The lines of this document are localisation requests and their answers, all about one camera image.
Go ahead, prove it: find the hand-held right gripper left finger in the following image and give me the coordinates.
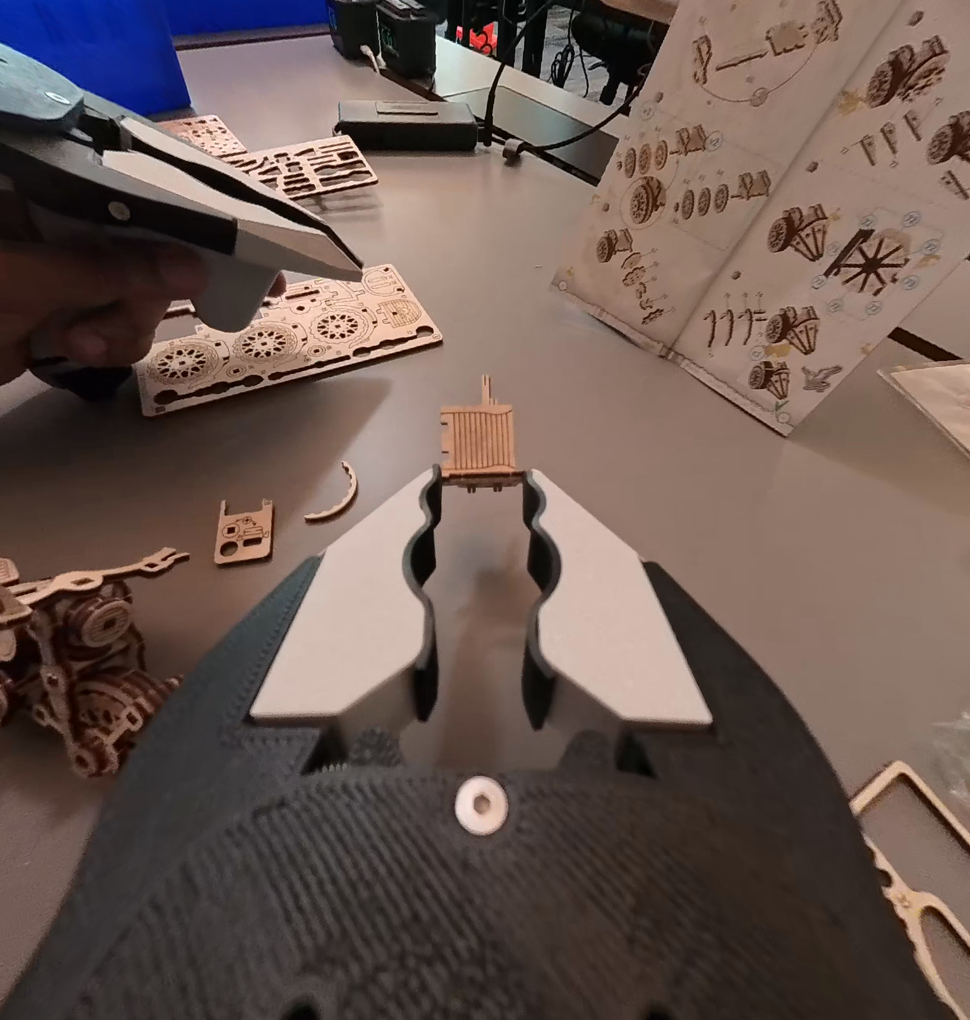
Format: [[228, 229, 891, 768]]
[[248, 466, 443, 725]]

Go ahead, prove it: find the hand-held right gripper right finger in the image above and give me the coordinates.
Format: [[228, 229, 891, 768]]
[[521, 469, 714, 732]]

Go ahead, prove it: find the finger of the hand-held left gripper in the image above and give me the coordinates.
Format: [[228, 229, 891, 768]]
[[94, 153, 368, 333], [122, 115, 332, 240]]

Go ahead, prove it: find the wooden sheet with wheel parts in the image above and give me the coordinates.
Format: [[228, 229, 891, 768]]
[[132, 263, 443, 418]]

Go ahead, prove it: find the small ribbed wooden model part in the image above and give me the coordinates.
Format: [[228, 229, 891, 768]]
[[438, 375, 527, 494]]

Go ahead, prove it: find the person's left hand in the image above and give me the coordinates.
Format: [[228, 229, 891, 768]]
[[0, 237, 208, 393]]

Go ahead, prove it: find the wooden sheet with fine parts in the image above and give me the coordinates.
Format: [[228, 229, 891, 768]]
[[156, 113, 248, 160]]

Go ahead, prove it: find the wooden sheet with long cutouts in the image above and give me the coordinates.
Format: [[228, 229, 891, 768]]
[[214, 134, 379, 218]]

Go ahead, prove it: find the blue plastic bin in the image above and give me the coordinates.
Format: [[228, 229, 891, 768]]
[[0, 0, 192, 122]]

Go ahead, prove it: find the curved toothed wooden piece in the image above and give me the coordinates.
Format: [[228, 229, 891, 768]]
[[305, 461, 360, 524]]

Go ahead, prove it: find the flat wooden piece with holes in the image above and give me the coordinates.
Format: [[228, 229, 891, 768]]
[[214, 498, 277, 567]]

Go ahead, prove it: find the black power adapter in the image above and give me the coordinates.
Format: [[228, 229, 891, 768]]
[[333, 99, 481, 154]]

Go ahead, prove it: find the black battery charger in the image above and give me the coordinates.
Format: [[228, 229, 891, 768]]
[[326, 0, 384, 63], [375, 0, 440, 81]]

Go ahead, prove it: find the partly built wooden model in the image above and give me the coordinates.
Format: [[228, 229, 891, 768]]
[[0, 542, 191, 780]]

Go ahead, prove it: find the clear sleeve with paper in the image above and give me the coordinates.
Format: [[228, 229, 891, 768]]
[[878, 359, 970, 483]]

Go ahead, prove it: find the white instruction booklet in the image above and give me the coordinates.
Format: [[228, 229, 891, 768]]
[[550, 0, 970, 438]]

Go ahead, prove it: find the black cable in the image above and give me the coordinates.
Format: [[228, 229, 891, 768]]
[[475, 48, 653, 170]]

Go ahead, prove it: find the emptied wooden sheet frame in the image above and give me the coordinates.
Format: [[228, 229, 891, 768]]
[[849, 759, 970, 1020]]

